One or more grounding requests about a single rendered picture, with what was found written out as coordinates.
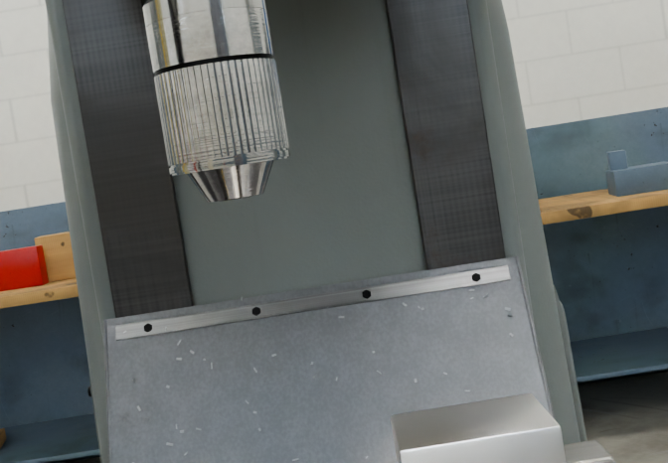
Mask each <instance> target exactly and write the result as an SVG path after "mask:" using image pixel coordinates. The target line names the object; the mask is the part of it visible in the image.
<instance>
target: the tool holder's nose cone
mask: <svg viewBox="0 0 668 463"><path fill-rule="evenodd" d="M273 162H274V160H273V161H266V162H259V163H252V164H246V165H240V166H234V167H227V168H221V169H215V170H208V171H202V172H196V173H190V174H188V176H189V177H190V179H191V180H192V181H193V183H194V184H195V185H196V187H197V188H198V190H199V191H200V192H201V194H202V195H203V197H204V198H205V199H206V201H207V202H208V203H210V202H217V201H219V202H220V201H227V200H234V199H240V198H246V197H251V196H254V195H260V194H263V193H264V190H265V187H266V184H267V181H268V178H269V174H270V171H271V168H272V165H273Z"/></svg>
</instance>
